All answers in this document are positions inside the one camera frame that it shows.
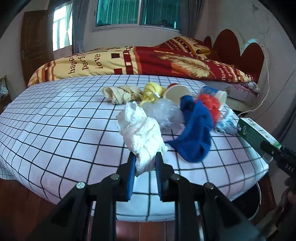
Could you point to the grey window curtain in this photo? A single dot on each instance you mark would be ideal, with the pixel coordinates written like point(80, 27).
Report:
point(193, 18)
point(81, 25)

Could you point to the clear crumpled plastic bag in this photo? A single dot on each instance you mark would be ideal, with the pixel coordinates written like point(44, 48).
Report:
point(163, 112)

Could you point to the wide window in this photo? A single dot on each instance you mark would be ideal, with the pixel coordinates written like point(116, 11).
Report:
point(138, 12)

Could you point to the grey hanging cloth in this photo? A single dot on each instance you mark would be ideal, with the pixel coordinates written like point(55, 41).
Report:
point(288, 129)

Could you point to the red white headboard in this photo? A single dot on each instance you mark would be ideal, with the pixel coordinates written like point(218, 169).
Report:
point(252, 55)

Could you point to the beige crumpled wrapper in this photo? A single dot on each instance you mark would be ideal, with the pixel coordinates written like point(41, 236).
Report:
point(120, 92)

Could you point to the green cardboard box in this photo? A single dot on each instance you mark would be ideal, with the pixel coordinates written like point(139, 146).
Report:
point(252, 134)

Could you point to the pink floral bed sheet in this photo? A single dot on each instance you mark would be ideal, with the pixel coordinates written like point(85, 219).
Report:
point(245, 89)

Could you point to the yellow crumpled cloth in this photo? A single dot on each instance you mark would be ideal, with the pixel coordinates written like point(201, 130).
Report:
point(151, 91)

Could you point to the white paper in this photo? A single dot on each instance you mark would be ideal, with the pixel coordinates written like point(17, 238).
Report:
point(141, 129)

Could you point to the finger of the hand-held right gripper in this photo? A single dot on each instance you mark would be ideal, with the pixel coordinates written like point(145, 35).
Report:
point(269, 148)

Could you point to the wooden side table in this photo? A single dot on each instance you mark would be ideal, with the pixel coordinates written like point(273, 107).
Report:
point(4, 92)

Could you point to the white black checked sheet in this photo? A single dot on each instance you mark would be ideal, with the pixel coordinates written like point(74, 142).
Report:
point(57, 139)

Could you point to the narrow window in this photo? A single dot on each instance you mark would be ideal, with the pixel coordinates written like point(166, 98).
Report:
point(62, 27)

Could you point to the brown wooden door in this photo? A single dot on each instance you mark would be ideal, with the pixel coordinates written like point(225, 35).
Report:
point(37, 44)

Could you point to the blue patterned paper cup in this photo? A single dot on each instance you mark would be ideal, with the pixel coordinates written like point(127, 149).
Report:
point(212, 91)

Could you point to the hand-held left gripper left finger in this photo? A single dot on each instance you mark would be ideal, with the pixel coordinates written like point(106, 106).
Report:
point(129, 180)

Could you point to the white paper cup red rim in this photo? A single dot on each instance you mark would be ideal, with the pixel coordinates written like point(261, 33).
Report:
point(175, 95)

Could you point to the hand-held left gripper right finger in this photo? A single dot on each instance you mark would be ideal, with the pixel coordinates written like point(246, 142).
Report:
point(159, 178)

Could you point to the blue cloth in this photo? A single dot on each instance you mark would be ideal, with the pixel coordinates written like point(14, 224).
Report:
point(196, 129)

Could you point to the pale blue crumpled plastic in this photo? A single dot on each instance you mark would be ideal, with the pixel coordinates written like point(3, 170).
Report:
point(227, 123)

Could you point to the black round trash bin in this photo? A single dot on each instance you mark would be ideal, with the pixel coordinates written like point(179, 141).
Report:
point(251, 201)

